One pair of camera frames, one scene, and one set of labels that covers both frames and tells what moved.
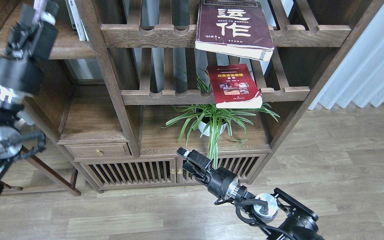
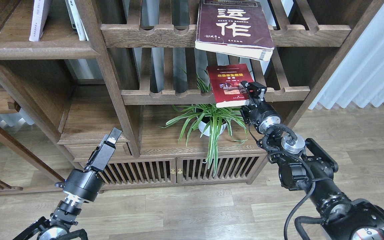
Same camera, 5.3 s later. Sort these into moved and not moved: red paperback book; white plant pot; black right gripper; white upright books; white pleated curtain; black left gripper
Moved: black left gripper; black right gripper
Not moved: white pleated curtain; white upright books; red paperback book; white plant pot
